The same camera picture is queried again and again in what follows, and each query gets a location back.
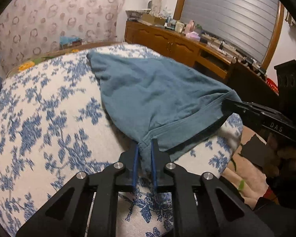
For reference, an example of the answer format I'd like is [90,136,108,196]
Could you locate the teal pants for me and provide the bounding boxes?
[87,51,240,173]

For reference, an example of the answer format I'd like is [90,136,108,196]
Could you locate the person's right hand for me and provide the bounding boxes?
[262,133,296,177]

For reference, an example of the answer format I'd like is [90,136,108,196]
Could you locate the wooden sideboard cabinet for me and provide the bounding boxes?
[125,20,278,101]

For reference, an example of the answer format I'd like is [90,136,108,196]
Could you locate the pink tissue pack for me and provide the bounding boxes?
[185,32,200,42]

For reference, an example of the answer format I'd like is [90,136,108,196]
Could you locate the blue floral bed sheet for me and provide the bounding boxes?
[0,44,243,236]

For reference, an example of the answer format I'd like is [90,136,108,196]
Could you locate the grey roller window blind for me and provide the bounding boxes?
[180,0,279,63]

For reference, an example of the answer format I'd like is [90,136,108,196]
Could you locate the pink bottle on cabinet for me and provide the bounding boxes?
[184,20,195,34]

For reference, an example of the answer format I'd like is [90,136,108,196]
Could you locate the cardboard box on cabinet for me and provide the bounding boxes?
[141,13,166,26]

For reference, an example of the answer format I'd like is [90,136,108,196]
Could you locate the colourful flower blanket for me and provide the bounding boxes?
[6,41,122,78]

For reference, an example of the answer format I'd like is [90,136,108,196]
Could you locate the cardboard box with blue bag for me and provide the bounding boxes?
[59,36,82,50]

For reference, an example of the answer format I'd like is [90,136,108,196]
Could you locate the pink circle pattern curtain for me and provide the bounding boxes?
[0,0,125,73]

